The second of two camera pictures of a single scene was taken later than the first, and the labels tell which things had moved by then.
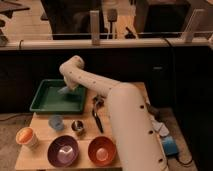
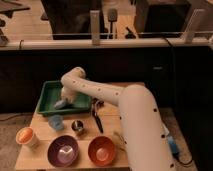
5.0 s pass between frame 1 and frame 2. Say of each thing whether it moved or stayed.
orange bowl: stayed
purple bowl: stayed
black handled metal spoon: stayed
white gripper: moved
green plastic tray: moved
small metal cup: stayed
